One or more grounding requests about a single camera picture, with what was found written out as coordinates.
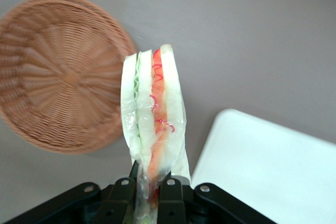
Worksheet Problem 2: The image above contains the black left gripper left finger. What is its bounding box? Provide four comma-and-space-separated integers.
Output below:
5, 161, 139, 224

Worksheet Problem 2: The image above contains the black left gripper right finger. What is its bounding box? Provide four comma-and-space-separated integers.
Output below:
157, 175, 276, 224

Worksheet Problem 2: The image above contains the plastic triangle sandwich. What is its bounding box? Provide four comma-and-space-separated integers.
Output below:
120, 44, 192, 224

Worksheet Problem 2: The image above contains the cream rectangular tray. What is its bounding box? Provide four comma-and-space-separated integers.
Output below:
191, 108, 336, 224

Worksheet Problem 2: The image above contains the round brown wicker basket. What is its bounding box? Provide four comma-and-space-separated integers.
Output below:
0, 0, 139, 155

